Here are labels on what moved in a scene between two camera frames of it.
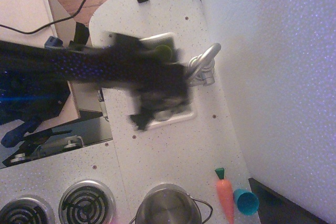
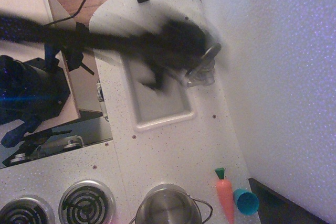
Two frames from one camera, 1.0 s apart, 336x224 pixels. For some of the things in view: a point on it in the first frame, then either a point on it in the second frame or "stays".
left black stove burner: (27, 209) stays
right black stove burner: (87, 202) stays
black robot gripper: (161, 87) -> (179, 43)
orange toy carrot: (225, 195) stays
